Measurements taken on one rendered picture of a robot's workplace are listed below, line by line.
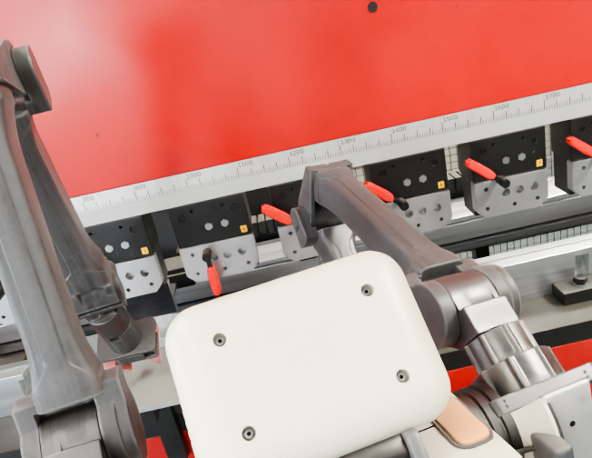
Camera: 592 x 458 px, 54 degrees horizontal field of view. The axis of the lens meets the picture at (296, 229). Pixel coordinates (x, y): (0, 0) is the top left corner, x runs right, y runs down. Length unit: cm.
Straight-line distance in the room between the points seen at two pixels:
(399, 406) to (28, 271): 35
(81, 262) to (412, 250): 44
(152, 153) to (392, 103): 46
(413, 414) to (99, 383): 30
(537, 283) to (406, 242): 67
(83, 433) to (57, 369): 7
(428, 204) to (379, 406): 78
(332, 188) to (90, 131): 48
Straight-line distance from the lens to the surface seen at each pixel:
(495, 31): 117
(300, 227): 97
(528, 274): 137
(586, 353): 137
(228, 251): 119
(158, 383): 113
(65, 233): 81
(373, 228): 80
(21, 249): 59
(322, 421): 45
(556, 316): 134
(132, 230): 118
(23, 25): 114
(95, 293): 92
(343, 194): 87
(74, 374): 60
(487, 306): 65
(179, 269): 146
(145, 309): 129
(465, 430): 54
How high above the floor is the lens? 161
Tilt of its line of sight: 22 degrees down
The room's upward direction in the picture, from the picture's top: 12 degrees counter-clockwise
